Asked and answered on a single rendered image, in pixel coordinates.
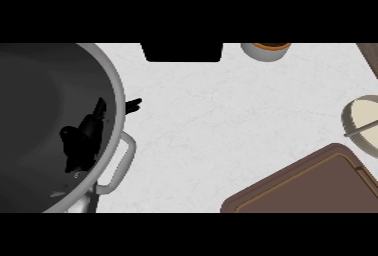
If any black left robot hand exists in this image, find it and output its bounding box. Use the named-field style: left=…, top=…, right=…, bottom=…
left=59, top=97, right=143, bottom=174

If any black appliance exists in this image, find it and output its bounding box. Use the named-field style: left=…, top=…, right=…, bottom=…
left=138, top=42, right=224, bottom=63

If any brown wooden tray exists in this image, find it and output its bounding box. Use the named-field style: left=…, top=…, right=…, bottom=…
left=218, top=142, right=378, bottom=214

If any brown wooden object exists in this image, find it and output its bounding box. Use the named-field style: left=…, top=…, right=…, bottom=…
left=355, top=42, right=378, bottom=80

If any large grey metal pot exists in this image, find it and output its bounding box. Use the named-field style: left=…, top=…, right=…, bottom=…
left=0, top=42, right=137, bottom=214

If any grey cup with orange rim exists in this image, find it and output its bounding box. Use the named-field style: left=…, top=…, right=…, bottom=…
left=239, top=42, right=292, bottom=63

